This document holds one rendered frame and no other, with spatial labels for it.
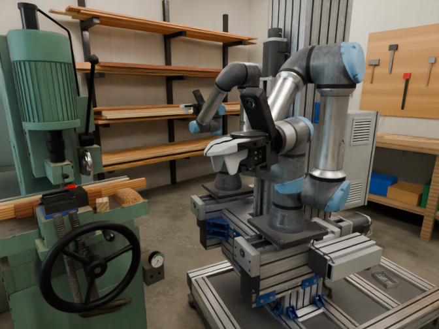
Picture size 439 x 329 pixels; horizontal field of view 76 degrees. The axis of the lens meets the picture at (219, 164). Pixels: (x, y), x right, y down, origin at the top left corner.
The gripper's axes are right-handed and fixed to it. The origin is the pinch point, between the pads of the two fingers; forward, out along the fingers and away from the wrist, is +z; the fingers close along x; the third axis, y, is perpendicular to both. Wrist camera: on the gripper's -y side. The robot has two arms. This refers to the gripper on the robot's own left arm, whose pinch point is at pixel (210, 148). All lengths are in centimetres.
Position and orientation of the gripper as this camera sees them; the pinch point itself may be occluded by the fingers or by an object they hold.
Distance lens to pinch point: 48.0
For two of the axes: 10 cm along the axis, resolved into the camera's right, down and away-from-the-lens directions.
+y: 0.6, 9.6, 2.7
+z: -6.5, 2.4, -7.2
